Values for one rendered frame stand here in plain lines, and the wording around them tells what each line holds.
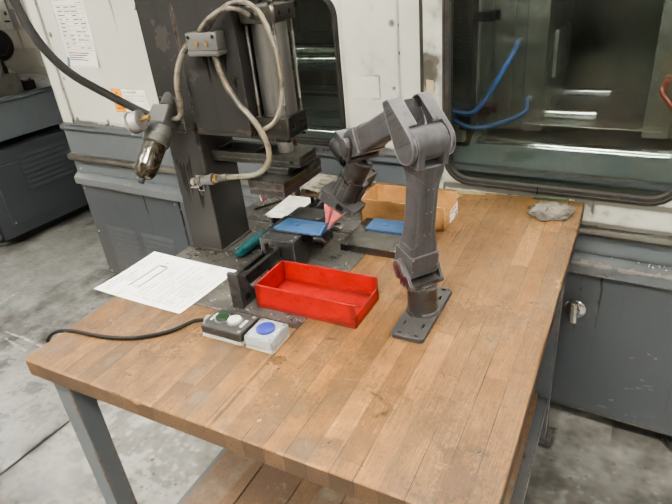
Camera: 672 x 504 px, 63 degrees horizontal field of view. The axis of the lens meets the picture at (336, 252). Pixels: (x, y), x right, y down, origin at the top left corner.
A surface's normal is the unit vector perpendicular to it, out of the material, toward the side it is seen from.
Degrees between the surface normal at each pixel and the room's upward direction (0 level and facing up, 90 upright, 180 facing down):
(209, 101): 90
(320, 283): 90
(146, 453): 0
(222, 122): 90
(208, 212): 90
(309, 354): 0
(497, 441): 0
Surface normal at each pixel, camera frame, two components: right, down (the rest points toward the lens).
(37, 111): 0.85, 0.18
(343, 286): -0.46, 0.46
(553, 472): -0.09, -0.88
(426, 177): 0.43, 0.51
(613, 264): -0.36, -0.49
